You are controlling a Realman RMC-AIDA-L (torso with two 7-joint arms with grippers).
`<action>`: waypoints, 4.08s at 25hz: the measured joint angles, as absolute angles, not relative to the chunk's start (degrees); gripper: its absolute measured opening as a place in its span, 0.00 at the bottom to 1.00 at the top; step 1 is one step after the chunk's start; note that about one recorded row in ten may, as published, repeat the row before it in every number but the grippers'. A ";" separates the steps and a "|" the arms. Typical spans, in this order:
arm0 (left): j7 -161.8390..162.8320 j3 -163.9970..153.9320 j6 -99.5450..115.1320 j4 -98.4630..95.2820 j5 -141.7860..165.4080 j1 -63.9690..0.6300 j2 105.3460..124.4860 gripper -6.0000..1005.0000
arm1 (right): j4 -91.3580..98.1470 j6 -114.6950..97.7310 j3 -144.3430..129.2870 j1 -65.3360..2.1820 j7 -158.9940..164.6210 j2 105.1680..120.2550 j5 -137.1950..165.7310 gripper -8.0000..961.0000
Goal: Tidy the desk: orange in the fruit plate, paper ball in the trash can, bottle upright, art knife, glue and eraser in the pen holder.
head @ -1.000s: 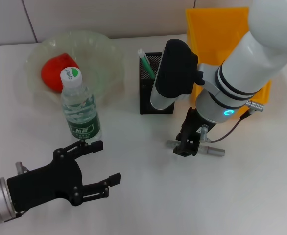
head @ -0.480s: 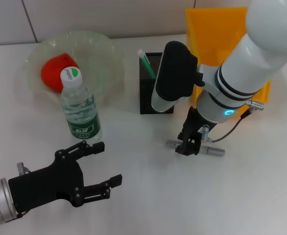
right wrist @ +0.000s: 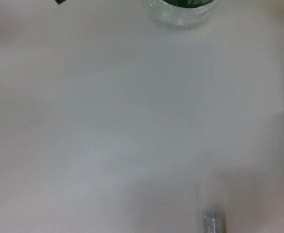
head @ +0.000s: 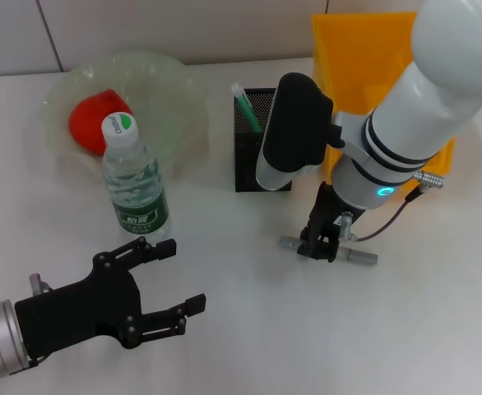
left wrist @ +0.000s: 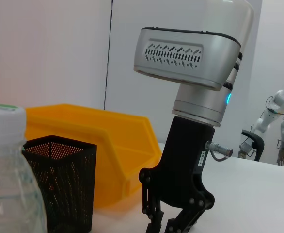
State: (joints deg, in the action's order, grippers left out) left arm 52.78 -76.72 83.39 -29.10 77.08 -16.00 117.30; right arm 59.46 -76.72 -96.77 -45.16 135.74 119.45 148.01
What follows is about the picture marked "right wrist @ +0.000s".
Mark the clear green-label water bottle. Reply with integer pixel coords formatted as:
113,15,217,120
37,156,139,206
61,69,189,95
143,0,217,31

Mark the silver marker pen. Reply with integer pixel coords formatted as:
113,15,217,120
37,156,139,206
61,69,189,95
195,184,227,233

